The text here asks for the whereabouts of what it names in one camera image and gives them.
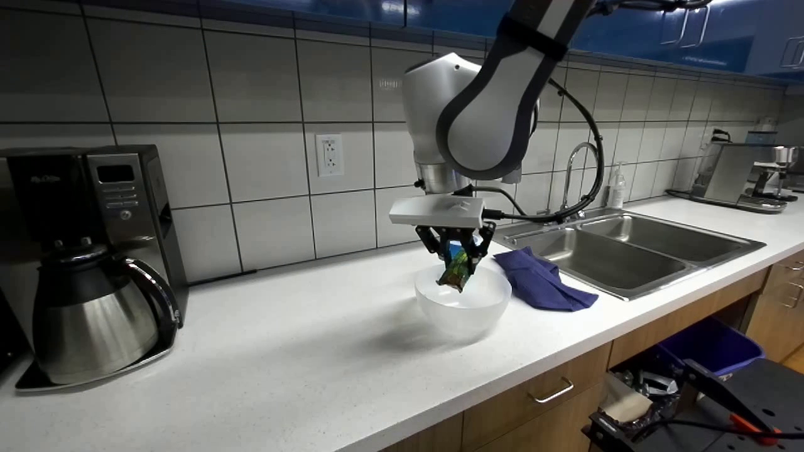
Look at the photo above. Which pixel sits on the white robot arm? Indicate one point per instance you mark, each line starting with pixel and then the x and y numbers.
pixel 486 127

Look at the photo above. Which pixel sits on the dark blue cloth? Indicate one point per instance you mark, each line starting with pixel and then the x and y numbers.
pixel 540 280

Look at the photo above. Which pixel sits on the dark grey cart platform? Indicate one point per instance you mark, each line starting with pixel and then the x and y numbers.
pixel 761 393

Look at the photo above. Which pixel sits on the white wall outlet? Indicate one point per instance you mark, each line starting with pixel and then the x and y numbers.
pixel 329 153

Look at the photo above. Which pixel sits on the steel coffee carafe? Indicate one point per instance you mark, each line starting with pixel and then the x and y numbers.
pixel 90 322

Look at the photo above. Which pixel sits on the wooden base cabinet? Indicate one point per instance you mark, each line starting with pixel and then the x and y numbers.
pixel 569 376

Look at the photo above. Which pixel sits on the stainless steel sink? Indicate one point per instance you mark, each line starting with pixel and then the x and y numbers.
pixel 629 247

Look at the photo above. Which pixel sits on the small soap bottle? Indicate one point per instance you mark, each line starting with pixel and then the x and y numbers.
pixel 616 191

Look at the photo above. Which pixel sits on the translucent plastic bowl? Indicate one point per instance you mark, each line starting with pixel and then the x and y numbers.
pixel 464 309

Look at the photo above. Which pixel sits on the blue upper cabinets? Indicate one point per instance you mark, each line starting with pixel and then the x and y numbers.
pixel 669 39

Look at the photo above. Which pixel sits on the black coffee maker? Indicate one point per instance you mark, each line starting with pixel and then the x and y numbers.
pixel 90 191

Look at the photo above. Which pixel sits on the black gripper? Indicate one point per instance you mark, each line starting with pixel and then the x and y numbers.
pixel 453 233

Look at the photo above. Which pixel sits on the green snack packet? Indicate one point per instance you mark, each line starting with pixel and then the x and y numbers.
pixel 454 272

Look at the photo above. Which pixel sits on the silver espresso machine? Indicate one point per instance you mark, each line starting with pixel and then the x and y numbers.
pixel 741 177

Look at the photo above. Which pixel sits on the blue plastic bin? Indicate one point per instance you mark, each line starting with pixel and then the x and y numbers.
pixel 712 346

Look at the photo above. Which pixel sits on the chrome faucet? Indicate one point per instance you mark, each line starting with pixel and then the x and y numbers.
pixel 574 179

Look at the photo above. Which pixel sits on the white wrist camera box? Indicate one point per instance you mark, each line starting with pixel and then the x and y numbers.
pixel 435 211

